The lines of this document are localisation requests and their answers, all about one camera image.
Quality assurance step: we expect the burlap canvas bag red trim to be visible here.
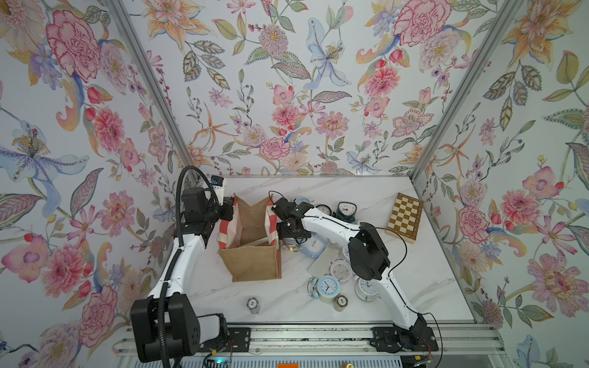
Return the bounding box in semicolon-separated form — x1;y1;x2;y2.
217;196;282;283

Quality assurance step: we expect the dark teal alarm clock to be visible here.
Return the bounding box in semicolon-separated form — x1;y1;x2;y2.
336;202;357;224

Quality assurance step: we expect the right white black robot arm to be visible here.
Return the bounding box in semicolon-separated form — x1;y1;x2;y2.
271;198;427;342

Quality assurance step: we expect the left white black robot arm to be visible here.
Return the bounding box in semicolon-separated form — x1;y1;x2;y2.
130;181;233;366

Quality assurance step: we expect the blue square alarm clock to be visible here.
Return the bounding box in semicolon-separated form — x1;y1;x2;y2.
300;235;328;259

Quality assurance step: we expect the black round alarm clock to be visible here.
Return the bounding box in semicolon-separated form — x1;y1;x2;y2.
316;204;333;216

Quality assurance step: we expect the pink round alarm clock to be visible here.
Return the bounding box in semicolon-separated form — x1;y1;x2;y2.
330;260;354;284

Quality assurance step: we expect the blue twin-bell clock front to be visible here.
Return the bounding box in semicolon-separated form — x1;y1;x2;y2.
308;275;341;304

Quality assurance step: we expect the small grey mini clock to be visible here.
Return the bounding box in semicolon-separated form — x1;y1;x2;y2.
247;297;261;314

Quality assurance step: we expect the small beige cylinder clock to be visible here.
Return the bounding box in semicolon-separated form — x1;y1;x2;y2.
334;294;348;313

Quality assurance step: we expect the white twin-bell alarm clock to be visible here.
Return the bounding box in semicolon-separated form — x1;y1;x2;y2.
354;278;380;303

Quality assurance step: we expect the wooden chessboard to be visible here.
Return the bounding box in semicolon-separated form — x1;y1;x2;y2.
386;193;423;244

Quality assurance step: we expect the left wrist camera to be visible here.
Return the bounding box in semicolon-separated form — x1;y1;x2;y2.
210;175;225;205

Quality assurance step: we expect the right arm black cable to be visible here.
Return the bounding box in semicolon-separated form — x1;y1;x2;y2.
268;189;445;368

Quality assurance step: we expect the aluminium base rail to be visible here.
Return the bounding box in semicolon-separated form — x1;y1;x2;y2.
112;321;512;368

